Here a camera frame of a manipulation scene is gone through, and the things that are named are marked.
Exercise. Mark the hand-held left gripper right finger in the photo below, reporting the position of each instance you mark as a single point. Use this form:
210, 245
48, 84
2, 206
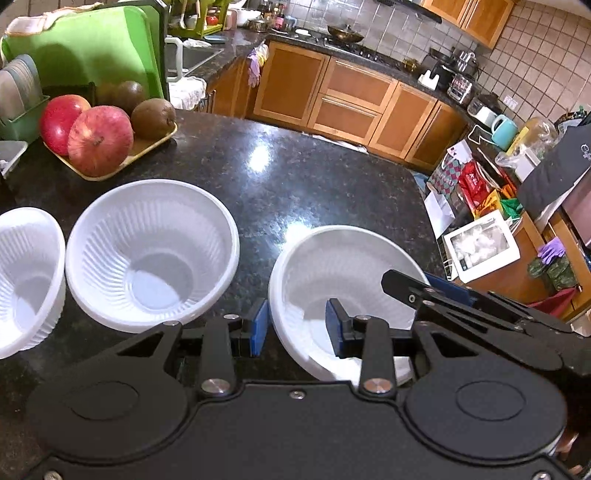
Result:
333, 325

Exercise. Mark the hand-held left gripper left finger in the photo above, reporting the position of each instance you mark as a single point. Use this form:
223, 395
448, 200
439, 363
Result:
259, 325

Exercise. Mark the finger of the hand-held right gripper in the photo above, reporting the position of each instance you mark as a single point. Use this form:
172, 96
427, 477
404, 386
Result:
450, 288
406, 286

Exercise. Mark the white ribbed plastic bowl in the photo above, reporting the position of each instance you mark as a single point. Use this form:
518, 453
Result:
152, 249
27, 277
332, 267

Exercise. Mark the red cloth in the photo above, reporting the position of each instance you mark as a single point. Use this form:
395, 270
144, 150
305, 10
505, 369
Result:
554, 304

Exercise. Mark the white box with window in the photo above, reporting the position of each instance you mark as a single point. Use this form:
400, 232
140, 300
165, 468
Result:
482, 247

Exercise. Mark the camouflage cloth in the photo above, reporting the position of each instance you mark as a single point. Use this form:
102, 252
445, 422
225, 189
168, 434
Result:
554, 272

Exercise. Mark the purple glove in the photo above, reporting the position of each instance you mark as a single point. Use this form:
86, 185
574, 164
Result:
551, 249

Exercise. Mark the red bag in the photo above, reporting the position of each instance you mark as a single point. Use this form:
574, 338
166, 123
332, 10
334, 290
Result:
475, 184

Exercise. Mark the patterned gift bag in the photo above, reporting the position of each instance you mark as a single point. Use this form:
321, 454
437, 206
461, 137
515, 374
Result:
445, 175

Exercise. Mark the black apron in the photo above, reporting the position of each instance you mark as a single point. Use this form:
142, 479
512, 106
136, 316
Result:
554, 175

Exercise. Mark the teal mug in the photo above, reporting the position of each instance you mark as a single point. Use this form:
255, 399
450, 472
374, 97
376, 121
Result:
504, 131

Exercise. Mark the clear plastic bag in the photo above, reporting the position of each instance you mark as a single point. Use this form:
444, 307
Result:
531, 141

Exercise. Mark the white toaster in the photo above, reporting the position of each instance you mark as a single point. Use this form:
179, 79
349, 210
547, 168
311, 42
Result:
485, 110

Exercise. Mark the wooden base cabinets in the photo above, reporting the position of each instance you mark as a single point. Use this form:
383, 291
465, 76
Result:
346, 101

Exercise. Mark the silver electric cooker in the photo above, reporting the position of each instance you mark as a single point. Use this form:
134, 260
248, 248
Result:
461, 86

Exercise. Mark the white knife stand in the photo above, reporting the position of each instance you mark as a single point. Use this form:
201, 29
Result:
429, 79

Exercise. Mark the yellow fruit tray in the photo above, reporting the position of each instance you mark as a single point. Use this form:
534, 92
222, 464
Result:
147, 147

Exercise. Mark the steel kettle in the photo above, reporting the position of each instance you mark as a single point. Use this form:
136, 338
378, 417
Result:
466, 61

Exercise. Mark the brown kiwi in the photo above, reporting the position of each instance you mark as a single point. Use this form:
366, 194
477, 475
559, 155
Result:
154, 119
131, 94

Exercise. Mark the gas stove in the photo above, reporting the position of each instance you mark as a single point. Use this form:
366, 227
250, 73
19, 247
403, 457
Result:
364, 50

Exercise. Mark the white plastic bag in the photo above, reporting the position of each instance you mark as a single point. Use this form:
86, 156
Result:
187, 92

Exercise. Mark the large pink red apple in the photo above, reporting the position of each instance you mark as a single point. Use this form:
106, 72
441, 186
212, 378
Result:
99, 141

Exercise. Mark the pink rubber glove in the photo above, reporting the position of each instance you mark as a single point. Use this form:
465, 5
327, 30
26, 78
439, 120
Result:
254, 67

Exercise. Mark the wok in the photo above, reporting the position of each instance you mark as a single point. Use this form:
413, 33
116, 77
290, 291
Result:
346, 33

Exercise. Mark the kitchen sink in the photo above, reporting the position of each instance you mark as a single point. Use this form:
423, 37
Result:
194, 57

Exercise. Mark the range hood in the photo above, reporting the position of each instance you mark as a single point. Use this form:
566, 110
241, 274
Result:
415, 9

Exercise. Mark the dark sauce bottles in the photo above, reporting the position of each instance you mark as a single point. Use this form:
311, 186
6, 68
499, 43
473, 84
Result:
277, 9

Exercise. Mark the green dish rack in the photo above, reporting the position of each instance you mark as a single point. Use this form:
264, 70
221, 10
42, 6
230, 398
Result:
23, 124

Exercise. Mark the green cutting board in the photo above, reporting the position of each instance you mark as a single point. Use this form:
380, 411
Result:
92, 50

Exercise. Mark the stack of white dishes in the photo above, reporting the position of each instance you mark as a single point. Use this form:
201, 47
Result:
18, 87

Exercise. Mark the beige cloth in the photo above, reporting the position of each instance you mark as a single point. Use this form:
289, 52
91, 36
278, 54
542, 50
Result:
51, 18

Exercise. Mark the wooden wall cabinet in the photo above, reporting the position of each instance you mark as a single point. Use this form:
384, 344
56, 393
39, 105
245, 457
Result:
471, 18

